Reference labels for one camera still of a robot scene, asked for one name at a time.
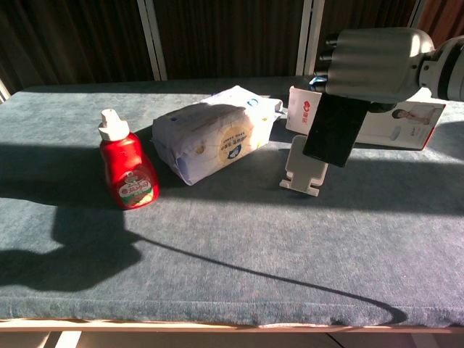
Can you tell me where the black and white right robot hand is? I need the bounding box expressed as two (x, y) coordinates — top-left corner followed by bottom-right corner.
(314, 28), (436, 114)

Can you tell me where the black smartphone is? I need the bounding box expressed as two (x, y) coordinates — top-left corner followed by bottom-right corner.
(302, 93), (370, 167)

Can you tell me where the grey phone holder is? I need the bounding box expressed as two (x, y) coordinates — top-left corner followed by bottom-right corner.
(278, 134), (330, 197)

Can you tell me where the white and red carton box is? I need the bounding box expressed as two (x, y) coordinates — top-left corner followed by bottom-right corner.
(285, 86), (447, 152)

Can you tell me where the red curtain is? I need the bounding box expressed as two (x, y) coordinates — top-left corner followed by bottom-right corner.
(416, 0), (464, 48)

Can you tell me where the white tissue pack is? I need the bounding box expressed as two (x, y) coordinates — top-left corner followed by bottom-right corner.
(151, 85), (283, 186)

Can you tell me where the blue-grey table cloth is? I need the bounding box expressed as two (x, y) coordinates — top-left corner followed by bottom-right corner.
(0, 75), (464, 327)

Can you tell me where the red ketchup bottle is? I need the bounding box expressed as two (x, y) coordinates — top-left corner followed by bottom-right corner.
(97, 108), (160, 210)

